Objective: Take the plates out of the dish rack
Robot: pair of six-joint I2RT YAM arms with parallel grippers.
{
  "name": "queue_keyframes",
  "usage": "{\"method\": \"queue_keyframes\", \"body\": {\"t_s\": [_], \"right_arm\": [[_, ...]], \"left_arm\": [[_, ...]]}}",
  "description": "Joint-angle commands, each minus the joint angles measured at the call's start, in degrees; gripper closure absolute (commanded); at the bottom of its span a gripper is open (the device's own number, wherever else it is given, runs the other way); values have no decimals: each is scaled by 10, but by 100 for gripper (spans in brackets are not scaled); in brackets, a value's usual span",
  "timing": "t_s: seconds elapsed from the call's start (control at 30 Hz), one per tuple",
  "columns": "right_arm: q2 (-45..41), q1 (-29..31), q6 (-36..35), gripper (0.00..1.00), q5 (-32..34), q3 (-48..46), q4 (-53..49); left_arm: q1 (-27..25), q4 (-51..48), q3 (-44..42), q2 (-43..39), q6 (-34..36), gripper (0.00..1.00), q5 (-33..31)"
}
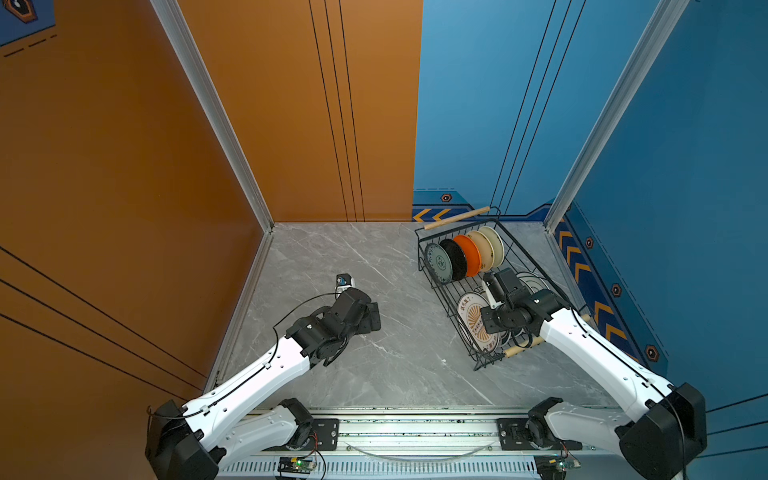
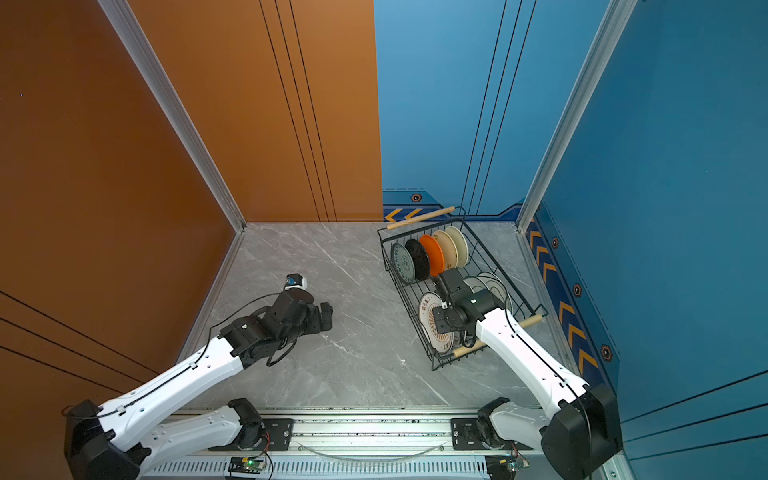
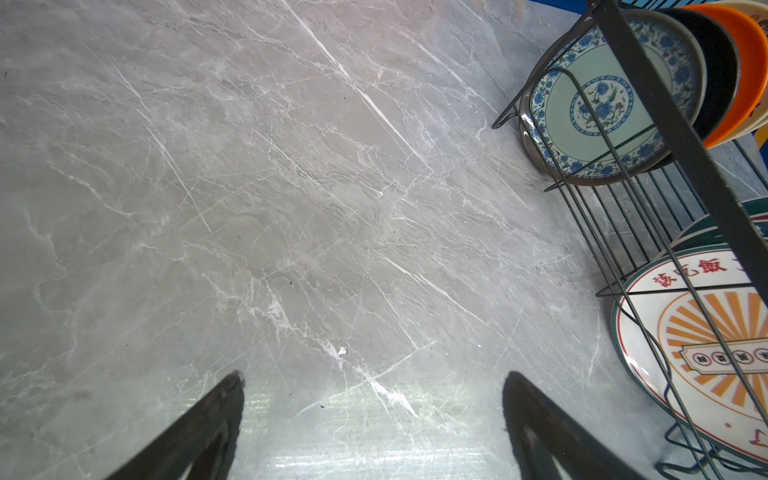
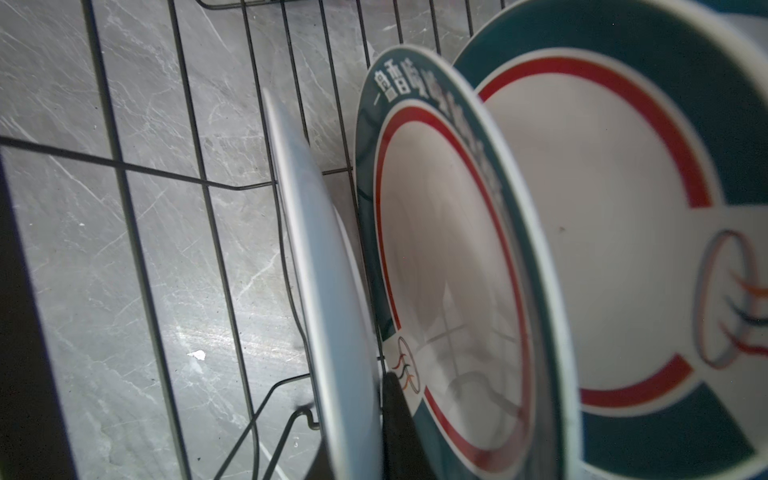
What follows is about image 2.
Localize white plate orange sunburst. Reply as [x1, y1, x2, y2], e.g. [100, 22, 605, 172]
[418, 292, 457, 355]

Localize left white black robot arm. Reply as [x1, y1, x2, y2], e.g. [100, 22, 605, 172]
[64, 287, 333, 479]

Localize orange small plate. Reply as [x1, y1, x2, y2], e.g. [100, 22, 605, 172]
[419, 235, 445, 277]

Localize green circuit board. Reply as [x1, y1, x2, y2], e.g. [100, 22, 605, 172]
[227, 457, 270, 477]
[485, 456, 530, 480]

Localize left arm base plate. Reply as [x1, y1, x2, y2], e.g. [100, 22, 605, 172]
[209, 418, 294, 452]

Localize far wooden rack handle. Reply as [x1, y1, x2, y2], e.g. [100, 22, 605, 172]
[385, 206, 456, 230]

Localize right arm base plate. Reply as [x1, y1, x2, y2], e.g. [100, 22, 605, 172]
[450, 417, 532, 451]

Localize black small plate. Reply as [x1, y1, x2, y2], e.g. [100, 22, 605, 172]
[405, 239, 431, 281]

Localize cream small plate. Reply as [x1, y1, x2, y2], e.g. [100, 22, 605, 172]
[445, 226, 469, 268]

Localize wooden rack handle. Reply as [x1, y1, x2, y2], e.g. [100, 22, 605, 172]
[452, 314, 544, 359]
[385, 206, 456, 230]

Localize grey-green patterned small plate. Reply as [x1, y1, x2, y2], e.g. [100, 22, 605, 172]
[391, 243, 415, 284]

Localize right green circuit board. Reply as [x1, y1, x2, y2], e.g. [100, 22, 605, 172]
[485, 456, 530, 480]

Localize left green circuit board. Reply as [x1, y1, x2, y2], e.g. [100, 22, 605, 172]
[227, 457, 270, 477]

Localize beige small plate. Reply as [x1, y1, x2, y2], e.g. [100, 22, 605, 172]
[432, 230, 458, 270]

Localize black wire dish rack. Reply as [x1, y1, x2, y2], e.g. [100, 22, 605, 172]
[377, 207, 547, 370]

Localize aluminium front rail frame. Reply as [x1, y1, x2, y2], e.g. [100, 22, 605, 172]
[107, 407, 637, 480]

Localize near wooden rack handle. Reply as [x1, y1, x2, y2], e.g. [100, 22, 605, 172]
[452, 314, 544, 359]

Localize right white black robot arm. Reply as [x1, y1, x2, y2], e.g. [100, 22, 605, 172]
[433, 269, 623, 479]

